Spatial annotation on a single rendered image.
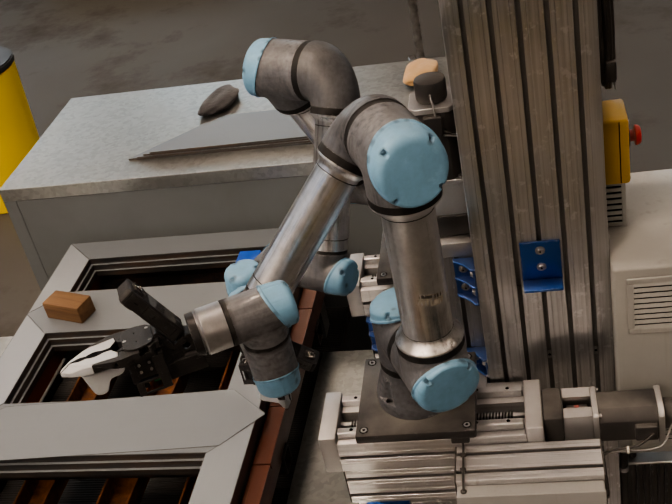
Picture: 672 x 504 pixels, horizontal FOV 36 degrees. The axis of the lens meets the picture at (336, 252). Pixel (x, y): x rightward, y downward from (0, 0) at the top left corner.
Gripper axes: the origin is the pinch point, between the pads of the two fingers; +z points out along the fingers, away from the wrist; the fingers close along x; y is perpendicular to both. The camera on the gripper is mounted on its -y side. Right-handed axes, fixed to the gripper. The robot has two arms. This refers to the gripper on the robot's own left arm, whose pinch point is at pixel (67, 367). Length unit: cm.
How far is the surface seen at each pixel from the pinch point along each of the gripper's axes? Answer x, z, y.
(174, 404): 65, -12, 51
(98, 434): 64, 6, 51
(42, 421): 75, 18, 49
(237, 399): 58, -25, 52
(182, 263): 127, -26, 45
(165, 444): 53, -7, 52
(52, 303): 115, 10, 39
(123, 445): 57, 2, 52
